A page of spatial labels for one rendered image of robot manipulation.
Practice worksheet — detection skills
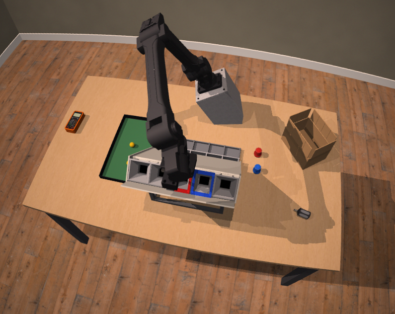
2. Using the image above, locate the grey slanted panel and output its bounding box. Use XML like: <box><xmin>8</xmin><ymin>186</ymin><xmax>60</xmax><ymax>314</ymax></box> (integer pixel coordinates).
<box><xmin>121</xmin><ymin>139</ymin><xmax>241</xmax><ymax>208</ymax></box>

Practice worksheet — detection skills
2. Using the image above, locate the red square frame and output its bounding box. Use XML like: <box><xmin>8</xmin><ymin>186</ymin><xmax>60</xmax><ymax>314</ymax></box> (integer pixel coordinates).
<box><xmin>176</xmin><ymin>178</ymin><xmax>192</xmax><ymax>194</ymax></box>

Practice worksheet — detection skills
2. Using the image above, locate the green tray with black rim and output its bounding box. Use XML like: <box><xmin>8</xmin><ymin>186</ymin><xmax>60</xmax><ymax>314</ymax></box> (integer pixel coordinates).
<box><xmin>99</xmin><ymin>114</ymin><xmax>152</xmax><ymax>183</ymax></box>

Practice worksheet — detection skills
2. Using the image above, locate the blue round disc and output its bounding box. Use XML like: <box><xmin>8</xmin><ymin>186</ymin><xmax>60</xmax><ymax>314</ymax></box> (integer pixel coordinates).
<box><xmin>253</xmin><ymin>164</ymin><xmax>261</xmax><ymax>174</ymax></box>

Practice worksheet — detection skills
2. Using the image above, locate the blue square funnel band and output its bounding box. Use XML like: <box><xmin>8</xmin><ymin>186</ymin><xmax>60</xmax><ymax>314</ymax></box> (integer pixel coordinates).
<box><xmin>190</xmin><ymin>169</ymin><xmax>215</xmax><ymax>198</ymax></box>

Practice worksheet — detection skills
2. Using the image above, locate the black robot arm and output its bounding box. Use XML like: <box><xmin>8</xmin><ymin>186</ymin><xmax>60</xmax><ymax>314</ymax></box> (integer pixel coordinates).
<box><xmin>137</xmin><ymin>13</ymin><xmax>222</xmax><ymax>191</ymax></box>

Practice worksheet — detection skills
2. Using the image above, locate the orange digital multimeter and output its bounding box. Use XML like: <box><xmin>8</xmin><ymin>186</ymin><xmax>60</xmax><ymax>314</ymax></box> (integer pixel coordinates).
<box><xmin>65</xmin><ymin>111</ymin><xmax>85</xmax><ymax>133</ymax></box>

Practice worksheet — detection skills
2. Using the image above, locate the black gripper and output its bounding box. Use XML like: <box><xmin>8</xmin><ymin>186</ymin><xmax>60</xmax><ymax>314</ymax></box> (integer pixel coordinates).
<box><xmin>160</xmin><ymin>153</ymin><xmax>197</xmax><ymax>178</ymax></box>

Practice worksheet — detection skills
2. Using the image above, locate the red plug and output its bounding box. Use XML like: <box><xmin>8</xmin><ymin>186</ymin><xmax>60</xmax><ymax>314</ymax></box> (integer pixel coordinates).
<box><xmin>254</xmin><ymin>148</ymin><xmax>262</xmax><ymax>157</ymax></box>

